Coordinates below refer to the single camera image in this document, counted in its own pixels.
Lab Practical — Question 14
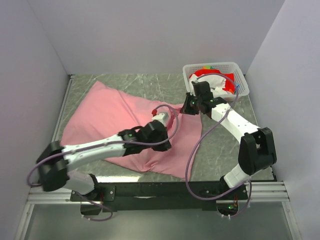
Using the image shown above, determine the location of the pink pillowcase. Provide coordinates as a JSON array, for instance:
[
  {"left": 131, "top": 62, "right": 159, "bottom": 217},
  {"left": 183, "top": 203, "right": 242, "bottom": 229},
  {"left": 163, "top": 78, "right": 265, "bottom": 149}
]
[{"left": 60, "top": 81, "right": 202, "bottom": 179}]

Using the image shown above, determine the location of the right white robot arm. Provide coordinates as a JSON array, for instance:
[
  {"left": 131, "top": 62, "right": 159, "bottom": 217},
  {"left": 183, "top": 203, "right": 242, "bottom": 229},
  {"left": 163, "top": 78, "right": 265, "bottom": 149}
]
[{"left": 180, "top": 81, "right": 277, "bottom": 200}]

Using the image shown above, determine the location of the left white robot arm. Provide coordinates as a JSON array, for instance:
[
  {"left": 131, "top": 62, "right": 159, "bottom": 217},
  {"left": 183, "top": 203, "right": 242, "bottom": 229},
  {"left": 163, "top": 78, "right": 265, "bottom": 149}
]
[{"left": 36, "top": 119, "right": 171, "bottom": 201}]

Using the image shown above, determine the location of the white and red cloth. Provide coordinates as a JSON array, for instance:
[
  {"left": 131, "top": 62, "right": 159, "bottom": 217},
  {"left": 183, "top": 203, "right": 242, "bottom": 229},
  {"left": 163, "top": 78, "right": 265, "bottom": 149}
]
[{"left": 188, "top": 68, "right": 235, "bottom": 97}]

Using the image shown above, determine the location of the colourful cloth in basket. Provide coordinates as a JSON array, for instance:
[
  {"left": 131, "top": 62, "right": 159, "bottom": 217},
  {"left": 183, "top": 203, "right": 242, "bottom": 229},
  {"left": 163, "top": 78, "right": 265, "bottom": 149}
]
[{"left": 200, "top": 66, "right": 239, "bottom": 95}]

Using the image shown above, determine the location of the white plastic basket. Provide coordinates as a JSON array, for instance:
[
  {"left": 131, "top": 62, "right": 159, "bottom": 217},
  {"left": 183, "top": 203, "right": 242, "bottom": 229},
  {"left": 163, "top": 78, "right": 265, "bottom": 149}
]
[{"left": 182, "top": 62, "right": 250, "bottom": 102}]

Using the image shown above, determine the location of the black base beam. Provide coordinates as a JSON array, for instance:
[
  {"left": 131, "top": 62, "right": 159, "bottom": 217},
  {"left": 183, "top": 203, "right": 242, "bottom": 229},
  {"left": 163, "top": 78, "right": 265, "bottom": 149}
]
[{"left": 70, "top": 181, "right": 249, "bottom": 215}]

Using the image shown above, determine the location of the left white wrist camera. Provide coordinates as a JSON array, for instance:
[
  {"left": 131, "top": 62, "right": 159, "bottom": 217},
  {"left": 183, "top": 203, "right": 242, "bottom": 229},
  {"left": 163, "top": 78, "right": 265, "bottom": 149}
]
[{"left": 151, "top": 109, "right": 175, "bottom": 130}]

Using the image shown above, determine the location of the aluminium rail frame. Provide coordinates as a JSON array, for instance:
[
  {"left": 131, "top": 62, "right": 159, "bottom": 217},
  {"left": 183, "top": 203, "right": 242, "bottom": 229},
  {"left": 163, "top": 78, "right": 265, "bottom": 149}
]
[{"left": 15, "top": 74, "right": 302, "bottom": 240}]

